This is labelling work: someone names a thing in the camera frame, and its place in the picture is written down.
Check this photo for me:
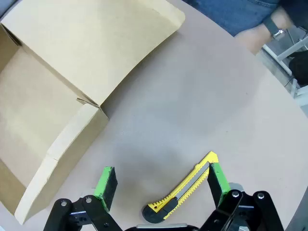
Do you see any brown cardboard box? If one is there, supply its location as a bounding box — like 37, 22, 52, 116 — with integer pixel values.
0, 0, 186, 226

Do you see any person in dark shirt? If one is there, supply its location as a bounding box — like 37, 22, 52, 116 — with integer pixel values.
182, 0, 308, 37

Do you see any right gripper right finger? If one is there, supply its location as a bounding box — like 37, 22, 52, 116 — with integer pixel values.
199, 162, 284, 231

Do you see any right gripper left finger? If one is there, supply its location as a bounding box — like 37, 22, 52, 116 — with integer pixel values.
45, 166, 121, 231

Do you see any person's left hand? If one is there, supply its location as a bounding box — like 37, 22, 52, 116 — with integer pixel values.
234, 25, 274, 55

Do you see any yellow utility knife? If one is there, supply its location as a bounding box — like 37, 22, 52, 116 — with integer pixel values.
142, 151, 219, 223

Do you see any black wristwatch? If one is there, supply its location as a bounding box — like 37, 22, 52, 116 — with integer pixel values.
263, 17, 286, 40

